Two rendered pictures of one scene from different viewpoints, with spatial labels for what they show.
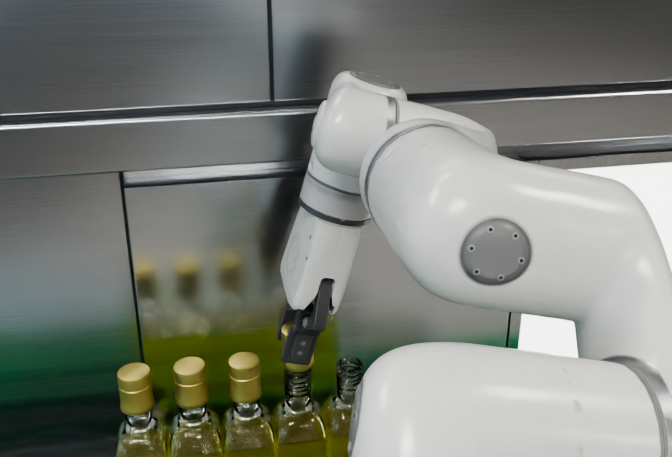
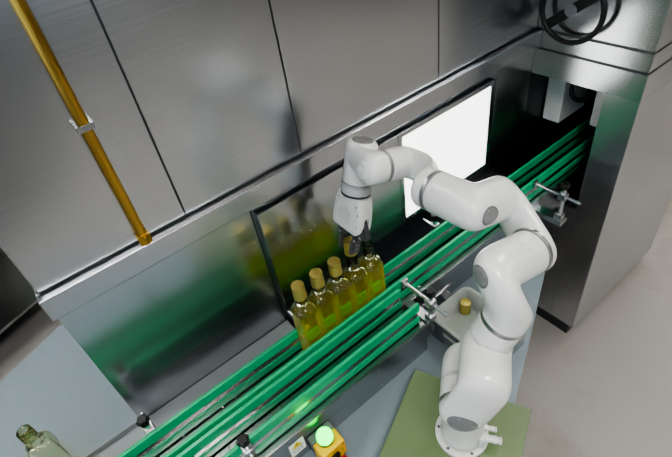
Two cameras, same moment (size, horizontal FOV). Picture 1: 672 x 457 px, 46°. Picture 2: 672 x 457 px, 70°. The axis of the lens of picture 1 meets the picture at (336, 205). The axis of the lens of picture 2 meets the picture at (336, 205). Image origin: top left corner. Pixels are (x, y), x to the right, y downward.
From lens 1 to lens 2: 0.57 m
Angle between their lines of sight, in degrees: 24
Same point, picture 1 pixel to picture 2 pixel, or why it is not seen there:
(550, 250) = (501, 209)
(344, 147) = (379, 178)
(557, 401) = (525, 250)
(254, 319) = (314, 241)
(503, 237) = (491, 211)
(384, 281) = not seen: hidden behind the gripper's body
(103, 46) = (233, 161)
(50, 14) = (209, 157)
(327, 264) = (365, 215)
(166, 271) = (279, 239)
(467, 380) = (508, 256)
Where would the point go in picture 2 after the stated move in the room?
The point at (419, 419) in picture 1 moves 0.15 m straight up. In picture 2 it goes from (505, 271) to (515, 200)
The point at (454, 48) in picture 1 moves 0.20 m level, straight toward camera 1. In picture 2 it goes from (362, 101) to (394, 137)
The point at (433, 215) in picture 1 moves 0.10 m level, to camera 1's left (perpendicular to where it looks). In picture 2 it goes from (472, 213) to (425, 236)
